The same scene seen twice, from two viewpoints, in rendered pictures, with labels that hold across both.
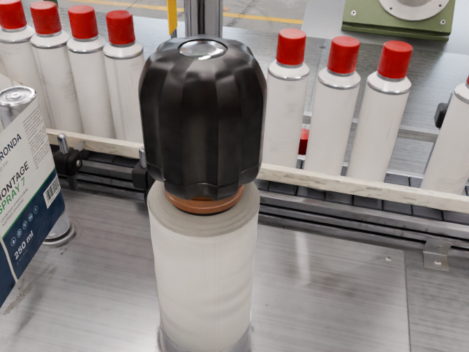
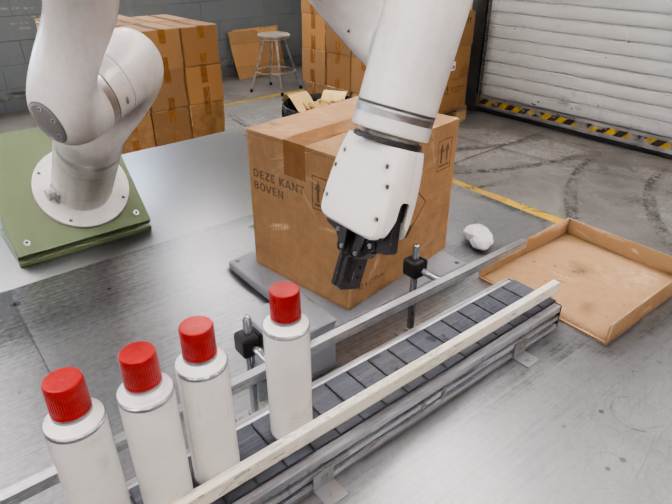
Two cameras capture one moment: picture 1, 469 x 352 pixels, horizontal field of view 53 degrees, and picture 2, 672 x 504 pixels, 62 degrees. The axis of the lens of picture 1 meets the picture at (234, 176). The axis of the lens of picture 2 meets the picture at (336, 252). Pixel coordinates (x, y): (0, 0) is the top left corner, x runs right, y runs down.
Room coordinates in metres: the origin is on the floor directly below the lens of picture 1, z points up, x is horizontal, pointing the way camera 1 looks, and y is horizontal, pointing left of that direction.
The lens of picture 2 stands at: (0.14, 0.06, 1.41)
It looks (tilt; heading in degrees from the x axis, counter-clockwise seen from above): 29 degrees down; 310
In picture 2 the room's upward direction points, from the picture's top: straight up
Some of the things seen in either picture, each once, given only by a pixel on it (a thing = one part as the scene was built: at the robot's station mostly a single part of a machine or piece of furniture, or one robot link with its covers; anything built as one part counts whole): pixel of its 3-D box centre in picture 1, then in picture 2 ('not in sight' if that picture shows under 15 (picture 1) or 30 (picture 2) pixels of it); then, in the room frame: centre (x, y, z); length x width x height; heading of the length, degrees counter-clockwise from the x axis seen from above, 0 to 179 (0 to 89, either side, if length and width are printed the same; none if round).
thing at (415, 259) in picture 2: not in sight; (423, 294); (0.51, -0.59, 0.91); 0.07 x 0.03 x 0.16; 168
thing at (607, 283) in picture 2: not in sight; (584, 271); (0.36, -0.94, 0.85); 0.30 x 0.26 x 0.04; 78
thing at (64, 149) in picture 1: (76, 163); not in sight; (0.53, 0.22, 0.89); 0.06 x 0.03 x 0.12; 168
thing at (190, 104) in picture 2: not in sight; (133, 87); (3.92, -2.17, 0.45); 1.20 x 0.84 x 0.89; 172
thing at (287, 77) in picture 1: (284, 109); (88, 463); (0.54, -0.06, 0.98); 0.05 x 0.05 x 0.20
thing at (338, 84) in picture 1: (331, 117); (155, 433); (0.52, -0.12, 0.98); 0.05 x 0.05 x 0.20
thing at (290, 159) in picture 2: not in sight; (354, 193); (0.73, -0.70, 0.99); 0.30 x 0.24 x 0.27; 87
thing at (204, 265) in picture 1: (204, 226); not in sight; (0.27, 0.02, 1.03); 0.09 x 0.09 x 0.30
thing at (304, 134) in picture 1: (303, 141); not in sight; (0.67, -0.11, 0.85); 0.03 x 0.03 x 0.03
